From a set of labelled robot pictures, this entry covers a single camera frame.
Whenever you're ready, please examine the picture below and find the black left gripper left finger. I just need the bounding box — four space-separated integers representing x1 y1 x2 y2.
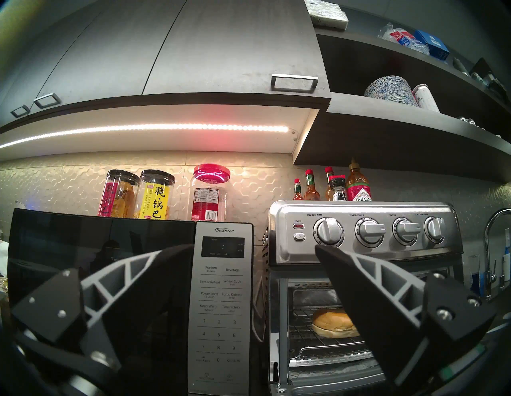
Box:
10 244 196 362

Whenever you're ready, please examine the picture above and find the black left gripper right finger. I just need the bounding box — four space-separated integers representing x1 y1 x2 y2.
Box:
315 244 497 387

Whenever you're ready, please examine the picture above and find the golden brown bagel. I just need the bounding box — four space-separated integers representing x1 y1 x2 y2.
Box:
311 307 360 339

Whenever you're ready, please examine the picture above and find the glass toaster oven door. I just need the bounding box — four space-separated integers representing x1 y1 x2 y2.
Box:
275 373 390 396

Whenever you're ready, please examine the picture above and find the foil lined oven tray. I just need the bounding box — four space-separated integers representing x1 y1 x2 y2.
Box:
288 357 380 376

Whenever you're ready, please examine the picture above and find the black microwave oven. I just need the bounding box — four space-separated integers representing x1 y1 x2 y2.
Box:
7 208 254 396

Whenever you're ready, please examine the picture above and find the silver oven knob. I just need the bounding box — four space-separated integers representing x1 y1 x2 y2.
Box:
392 217 422 245
424 217 446 244
313 217 345 246
355 218 386 248

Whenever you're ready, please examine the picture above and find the stainless steel toaster oven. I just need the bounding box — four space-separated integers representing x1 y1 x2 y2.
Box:
261 200 464 396

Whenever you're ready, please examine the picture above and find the snack jar yellow label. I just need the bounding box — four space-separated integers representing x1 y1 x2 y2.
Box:
138 170 175 220

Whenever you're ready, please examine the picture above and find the snack jar red label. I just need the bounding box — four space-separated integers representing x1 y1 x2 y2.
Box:
98 170 140 218

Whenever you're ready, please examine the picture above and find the dark blue dish bottle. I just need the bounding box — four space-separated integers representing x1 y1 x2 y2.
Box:
470 271 486 298

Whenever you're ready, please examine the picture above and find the clear jar red lid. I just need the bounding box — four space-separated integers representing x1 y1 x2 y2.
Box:
191 164 231 221

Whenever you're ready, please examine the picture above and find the large orange Tabasco bottle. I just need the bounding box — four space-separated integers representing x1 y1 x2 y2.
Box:
346 159 372 202

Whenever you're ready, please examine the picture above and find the black cap salt grinder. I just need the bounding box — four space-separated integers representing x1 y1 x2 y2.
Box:
329 174 348 201

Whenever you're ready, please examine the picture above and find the medium red Tabasco bottle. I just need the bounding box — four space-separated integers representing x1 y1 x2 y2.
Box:
305 169 321 201

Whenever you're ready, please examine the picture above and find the chrome gooseneck faucet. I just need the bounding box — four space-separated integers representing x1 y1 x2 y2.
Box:
484 208 511 301

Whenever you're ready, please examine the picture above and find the white LED light strip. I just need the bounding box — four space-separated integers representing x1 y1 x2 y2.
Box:
0 124 289 149

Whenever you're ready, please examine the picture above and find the white canister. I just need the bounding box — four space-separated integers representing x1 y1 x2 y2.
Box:
412 84 440 113

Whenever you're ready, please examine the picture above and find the patterned plate stack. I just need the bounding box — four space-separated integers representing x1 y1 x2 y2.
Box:
364 75 419 107

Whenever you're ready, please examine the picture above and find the dark upper cabinet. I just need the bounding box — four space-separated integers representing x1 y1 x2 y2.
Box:
0 0 332 132

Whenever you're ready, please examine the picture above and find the black shelf gadget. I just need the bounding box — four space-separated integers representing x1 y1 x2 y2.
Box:
471 58 509 100

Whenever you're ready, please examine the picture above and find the blue cardboard box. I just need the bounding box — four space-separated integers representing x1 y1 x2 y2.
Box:
414 30 450 60

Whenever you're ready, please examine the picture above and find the clear plastic snack bag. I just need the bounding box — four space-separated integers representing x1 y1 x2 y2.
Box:
377 23 430 54

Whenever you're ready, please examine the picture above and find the white carton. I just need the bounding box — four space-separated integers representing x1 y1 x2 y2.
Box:
304 0 349 30

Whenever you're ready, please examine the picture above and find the wire oven rack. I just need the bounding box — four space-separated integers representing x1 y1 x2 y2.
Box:
288 309 374 366

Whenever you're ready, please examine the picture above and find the dark wall shelf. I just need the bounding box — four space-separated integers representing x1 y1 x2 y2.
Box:
293 28 511 184

